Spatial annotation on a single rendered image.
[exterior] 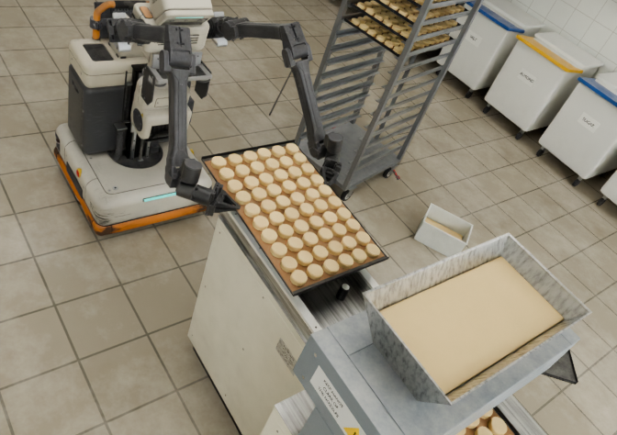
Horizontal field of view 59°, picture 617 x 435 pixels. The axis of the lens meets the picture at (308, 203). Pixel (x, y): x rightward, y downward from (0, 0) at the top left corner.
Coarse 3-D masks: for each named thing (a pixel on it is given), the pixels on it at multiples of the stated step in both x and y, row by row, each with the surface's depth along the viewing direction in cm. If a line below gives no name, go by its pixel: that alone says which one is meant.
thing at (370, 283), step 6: (360, 270) 185; (366, 270) 186; (354, 276) 188; (360, 276) 185; (366, 276) 184; (354, 282) 188; (360, 282) 186; (366, 282) 183; (372, 282) 183; (360, 288) 187; (366, 288) 184
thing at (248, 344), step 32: (224, 224) 191; (224, 256) 196; (224, 288) 201; (256, 288) 182; (320, 288) 182; (352, 288) 186; (192, 320) 233; (224, 320) 207; (256, 320) 186; (288, 320) 170; (320, 320) 173; (224, 352) 213; (256, 352) 191; (288, 352) 173; (224, 384) 219; (256, 384) 196; (288, 384) 178; (256, 416) 202
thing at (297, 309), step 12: (228, 216) 189; (240, 228) 184; (240, 240) 186; (252, 240) 181; (252, 252) 181; (264, 264) 176; (264, 276) 178; (276, 276) 173; (276, 288) 173; (288, 300) 169; (300, 300) 168; (288, 312) 171; (300, 312) 165; (300, 324) 167; (312, 324) 163
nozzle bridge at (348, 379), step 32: (352, 320) 132; (320, 352) 124; (352, 352) 125; (544, 352) 143; (320, 384) 127; (352, 384) 119; (384, 384) 122; (512, 384) 132; (320, 416) 130; (352, 416) 119; (384, 416) 116; (416, 416) 118; (448, 416) 121; (480, 416) 140
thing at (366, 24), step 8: (360, 24) 300; (368, 24) 303; (376, 24) 306; (368, 32) 297; (376, 32) 300; (384, 32) 304; (384, 40) 295; (392, 40) 296; (400, 40) 299; (424, 40) 309; (432, 40) 313; (440, 40) 320; (392, 48) 293; (400, 48) 292; (416, 48) 301
